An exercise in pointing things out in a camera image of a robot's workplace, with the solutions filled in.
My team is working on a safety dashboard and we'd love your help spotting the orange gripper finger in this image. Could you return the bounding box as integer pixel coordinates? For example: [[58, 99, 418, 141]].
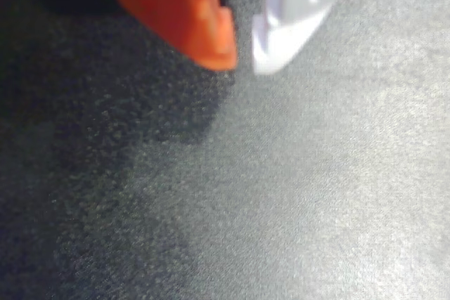
[[96, 0, 239, 71]]

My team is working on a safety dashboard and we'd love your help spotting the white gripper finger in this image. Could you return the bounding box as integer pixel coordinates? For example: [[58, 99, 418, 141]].
[[252, 0, 366, 76]]

